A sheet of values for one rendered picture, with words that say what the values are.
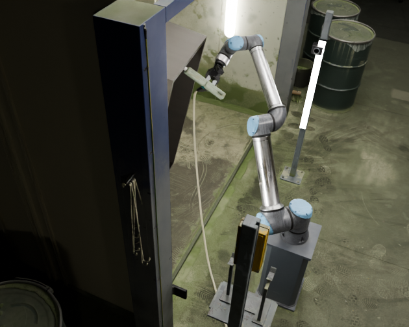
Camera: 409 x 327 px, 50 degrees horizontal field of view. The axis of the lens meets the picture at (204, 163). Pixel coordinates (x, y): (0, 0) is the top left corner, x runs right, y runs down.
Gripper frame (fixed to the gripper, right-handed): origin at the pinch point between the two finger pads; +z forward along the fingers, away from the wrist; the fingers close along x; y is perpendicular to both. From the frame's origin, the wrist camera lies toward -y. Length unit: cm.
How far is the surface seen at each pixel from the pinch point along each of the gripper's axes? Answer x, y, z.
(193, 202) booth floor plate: -71, 94, 63
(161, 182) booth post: 19, -78, 73
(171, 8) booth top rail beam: 61, -115, 20
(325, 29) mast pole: -57, 4, -92
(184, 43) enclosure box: 29.7, -9.5, -11.3
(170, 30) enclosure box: 39.4, 1.7, -17.1
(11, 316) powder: 38, -36, 165
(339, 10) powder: -141, 160, -224
